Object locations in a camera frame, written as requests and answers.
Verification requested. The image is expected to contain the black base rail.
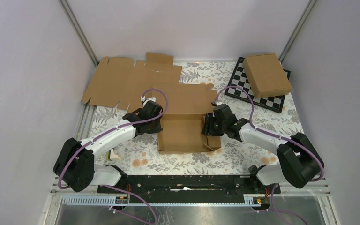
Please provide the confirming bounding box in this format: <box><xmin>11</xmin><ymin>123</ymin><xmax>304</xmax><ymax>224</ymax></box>
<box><xmin>115</xmin><ymin>175</ymin><xmax>281</xmax><ymax>205</ymax></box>

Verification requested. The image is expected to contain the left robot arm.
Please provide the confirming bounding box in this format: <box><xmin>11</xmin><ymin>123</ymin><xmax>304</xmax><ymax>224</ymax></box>
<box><xmin>53</xmin><ymin>100</ymin><xmax>167</xmax><ymax>193</ymax></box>

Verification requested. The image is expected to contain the flat cardboard sheet stack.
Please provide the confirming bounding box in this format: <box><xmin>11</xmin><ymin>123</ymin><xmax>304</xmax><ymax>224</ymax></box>
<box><xmin>82</xmin><ymin>52</ymin><xmax>182</xmax><ymax>111</ymax></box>

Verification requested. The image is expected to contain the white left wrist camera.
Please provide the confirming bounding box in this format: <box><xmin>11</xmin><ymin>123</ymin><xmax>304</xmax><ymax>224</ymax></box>
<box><xmin>140</xmin><ymin>96</ymin><xmax>156</xmax><ymax>104</ymax></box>

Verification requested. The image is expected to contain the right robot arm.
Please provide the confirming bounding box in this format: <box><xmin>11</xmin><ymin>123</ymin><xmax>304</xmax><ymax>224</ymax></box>
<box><xmin>201</xmin><ymin>104</ymin><xmax>324</xmax><ymax>193</ymax></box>

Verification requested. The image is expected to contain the closed brown cardboard box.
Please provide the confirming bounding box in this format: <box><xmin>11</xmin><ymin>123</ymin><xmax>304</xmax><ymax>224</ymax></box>
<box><xmin>242</xmin><ymin>53</ymin><xmax>293</xmax><ymax>98</ymax></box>

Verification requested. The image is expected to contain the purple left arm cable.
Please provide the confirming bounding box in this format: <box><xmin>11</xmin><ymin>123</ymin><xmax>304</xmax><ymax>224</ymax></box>
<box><xmin>57</xmin><ymin>89</ymin><xmax>169</xmax><ymax>224</ymax></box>

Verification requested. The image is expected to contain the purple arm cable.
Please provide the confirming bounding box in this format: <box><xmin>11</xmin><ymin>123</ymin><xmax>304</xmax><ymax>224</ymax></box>
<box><xmin>211</xmin><ymin>85</ymin><xmax>325</xmax><ymax>225</ymax></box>
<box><xmin>57</xmin><ymin>89</ymin><xmax>169</xmax><ymax>224</ymax></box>

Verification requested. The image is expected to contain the small green purple block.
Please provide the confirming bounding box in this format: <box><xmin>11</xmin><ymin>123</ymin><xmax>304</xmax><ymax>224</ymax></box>
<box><xmin>105</xmin><ymin>149</ymin><xmax>120</xmax><ymax>161</ymax></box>

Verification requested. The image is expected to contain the floral patterned table mat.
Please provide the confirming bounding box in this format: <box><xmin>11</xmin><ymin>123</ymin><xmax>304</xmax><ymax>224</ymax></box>
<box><xmin>96</xmin><ymin>62</ymin><xmax>303</xmax><ymax>175</ymax></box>

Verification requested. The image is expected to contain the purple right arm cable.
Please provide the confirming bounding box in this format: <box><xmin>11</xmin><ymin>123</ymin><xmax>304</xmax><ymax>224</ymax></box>
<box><xmin>211</xmin><ymin>85</ymin><xmax>325</xmax><ymax>225</ymax></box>

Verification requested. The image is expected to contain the black white chessboard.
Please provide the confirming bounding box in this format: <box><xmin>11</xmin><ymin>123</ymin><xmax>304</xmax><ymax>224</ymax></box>
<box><xmin>224</xmin><ymin>57</ymin><xmax>285</xmax><ymax>113</ymax></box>

